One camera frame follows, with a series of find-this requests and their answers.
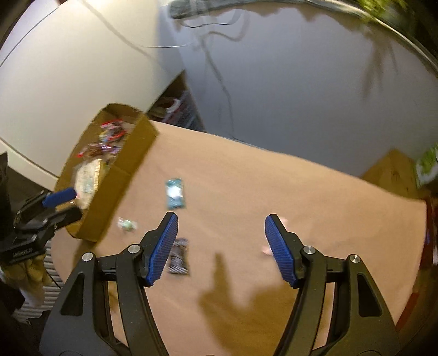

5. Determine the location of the clear green candy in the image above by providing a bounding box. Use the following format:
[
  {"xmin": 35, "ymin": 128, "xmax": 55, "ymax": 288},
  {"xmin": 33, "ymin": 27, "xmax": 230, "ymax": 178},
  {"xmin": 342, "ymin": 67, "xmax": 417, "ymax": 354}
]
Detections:
[{"xmin": 117, "ymin": 217, "xmax": 137, "ymax": 232}]

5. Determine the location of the red dark round snack bag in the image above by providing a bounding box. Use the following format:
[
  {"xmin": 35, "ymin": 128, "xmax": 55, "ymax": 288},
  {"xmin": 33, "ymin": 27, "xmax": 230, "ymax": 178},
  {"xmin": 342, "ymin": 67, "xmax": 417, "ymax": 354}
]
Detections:
[{"xmin": 99, "ymin": 119, "xmax": 127, "ymax": 143}]

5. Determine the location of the teal candy packet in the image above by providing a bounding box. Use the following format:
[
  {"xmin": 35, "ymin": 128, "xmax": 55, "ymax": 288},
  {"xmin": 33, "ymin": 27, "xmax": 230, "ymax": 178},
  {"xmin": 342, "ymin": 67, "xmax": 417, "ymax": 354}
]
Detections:
[{"xmin": 166, "ymin": 178, "xmax": 186, "ymax": 210}]

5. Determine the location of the black white candy wrapper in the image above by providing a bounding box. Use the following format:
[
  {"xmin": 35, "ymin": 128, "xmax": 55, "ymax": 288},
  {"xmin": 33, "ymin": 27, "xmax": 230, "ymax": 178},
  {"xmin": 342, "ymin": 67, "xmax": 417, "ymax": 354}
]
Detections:
[{"xmin": 167, "ymin": 238, "xmax": 189, "ymax": 275}]

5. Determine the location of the pink candy packet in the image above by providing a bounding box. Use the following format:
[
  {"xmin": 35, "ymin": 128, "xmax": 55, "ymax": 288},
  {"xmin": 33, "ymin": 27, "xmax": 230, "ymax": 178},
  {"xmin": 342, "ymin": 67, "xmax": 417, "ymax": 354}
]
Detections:
[{"xmin": 261, "ymin": 220, "xmax": 285, "ymax": 256}]

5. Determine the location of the red brown snack bag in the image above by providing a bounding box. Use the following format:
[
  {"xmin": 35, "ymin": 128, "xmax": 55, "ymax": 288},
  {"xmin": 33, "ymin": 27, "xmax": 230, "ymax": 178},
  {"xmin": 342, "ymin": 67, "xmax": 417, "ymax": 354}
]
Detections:
[{"xmin": 76, "ymin": 142, "xmax": 121, "ymax": 158}]

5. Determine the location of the gloved left hand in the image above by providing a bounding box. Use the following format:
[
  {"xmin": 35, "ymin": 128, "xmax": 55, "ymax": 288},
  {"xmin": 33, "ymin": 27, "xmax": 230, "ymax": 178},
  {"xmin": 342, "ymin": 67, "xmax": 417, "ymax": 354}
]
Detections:
[{"xmin": 1, "ymin": 254, "xmax": 50, "ymax": 291}]

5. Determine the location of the clear wrapped biscuit pack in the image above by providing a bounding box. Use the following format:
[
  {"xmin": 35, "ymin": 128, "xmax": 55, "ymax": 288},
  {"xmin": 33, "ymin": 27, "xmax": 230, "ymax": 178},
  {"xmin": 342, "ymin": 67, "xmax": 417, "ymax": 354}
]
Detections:
[{"xmin": 74, "ymin": 158, "xmax": 105, "ymax": 210}]

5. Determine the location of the open cardboard box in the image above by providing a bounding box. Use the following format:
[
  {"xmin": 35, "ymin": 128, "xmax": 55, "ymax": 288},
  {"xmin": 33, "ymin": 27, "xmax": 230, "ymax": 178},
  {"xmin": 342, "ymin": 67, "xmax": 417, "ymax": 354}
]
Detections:
[{"xmin": 55, "ymin": 103, "xmax": 158, "ymax": 242}]

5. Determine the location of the white plastic basket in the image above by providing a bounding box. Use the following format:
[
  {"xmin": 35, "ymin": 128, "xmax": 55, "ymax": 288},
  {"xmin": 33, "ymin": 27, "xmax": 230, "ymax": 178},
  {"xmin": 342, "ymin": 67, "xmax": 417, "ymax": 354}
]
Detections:
[{"xmin": 162, "ymin": 90, "xmax": 197, "ymax": 130}]

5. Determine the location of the beige table cloth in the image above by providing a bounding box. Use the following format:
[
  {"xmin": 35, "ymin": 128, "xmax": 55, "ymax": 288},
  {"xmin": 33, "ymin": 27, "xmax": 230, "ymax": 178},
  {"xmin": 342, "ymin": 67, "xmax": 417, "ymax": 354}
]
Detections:
[{"xmin": 51, "ymin": 123, "xmax": 427, "ymax": 355}]

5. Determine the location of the wooden side table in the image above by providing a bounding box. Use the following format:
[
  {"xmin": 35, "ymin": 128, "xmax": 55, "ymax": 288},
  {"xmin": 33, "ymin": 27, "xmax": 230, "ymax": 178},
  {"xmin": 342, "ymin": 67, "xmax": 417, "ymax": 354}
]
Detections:
[{"xmin": 362, "ymin": 149, "xmax": 420, "ymax": 199}]

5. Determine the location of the green patterned tissue box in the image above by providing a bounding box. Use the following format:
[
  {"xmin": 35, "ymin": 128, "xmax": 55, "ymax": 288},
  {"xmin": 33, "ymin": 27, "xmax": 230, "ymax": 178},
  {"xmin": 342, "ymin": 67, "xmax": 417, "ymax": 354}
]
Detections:
[{"xmin": 414, "ymin": 144, "xmax": 438, "ymax": 188}]

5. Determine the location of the grey window sill mat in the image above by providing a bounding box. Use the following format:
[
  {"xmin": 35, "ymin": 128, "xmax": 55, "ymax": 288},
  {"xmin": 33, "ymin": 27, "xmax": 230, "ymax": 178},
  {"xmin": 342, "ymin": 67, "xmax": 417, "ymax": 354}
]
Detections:
[{"xmin": 169, "ymin": 0, "xmax": 244, "ymax": 19}]

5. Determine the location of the thin wall cable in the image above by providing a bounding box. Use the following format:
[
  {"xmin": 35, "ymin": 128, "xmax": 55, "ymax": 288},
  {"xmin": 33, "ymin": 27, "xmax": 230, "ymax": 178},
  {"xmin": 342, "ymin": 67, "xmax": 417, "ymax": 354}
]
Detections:
[{"xmin": 82, "ymin": 0, "xmax": 251, "ymax": 142}]

